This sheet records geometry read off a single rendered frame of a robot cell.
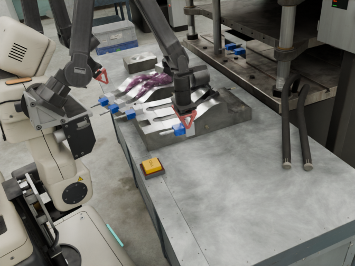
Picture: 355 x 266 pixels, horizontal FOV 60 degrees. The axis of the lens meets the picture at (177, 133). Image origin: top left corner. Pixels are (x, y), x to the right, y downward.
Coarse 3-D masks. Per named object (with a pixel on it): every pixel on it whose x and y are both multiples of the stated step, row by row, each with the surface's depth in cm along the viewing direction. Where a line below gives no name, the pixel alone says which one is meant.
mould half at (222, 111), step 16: (192, 96) 143; (224, 96) 151; (144, 112) 140; (160, 112) 139; (208, 112) 132; (224, 112) 135; (240, 112) 138; (144, 128) 129; (160, 128) 128; (144, 144) 135; (160, 144) 131
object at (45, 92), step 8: (48, 80) 90; (56, 80) 90; (32, 88) 94; (40, 88) 90; (48, 88) 89; (56, 88) 90; (64, 88) 91; (40, 96) 89; (48, 96) 89; (56, 96) 90; (64, 96) 93; (40, 104) 86; (48, 104) 87; (56, 104) 91; (56, 112) 90; (64, 112) 91
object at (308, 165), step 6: (300, 120) 126; (300, 126) 124; (300, 132) 122; (306, 132) 121; (300, 138) 120; (306, 138) 119; (306, 144) 116; (306, 150) 114; (306, 156) 112; (306, 162) 111; (306, 168) 111; (312, 168) 110
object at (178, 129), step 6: (186, 120) 117; (174, 126) 117; (180, 126) 117; (192, 126) 116; (162, 132) 115; (168, 132) 116; (174, 132) 116; (180, 132) 116; (186, 132) 116; (192, 132) 117
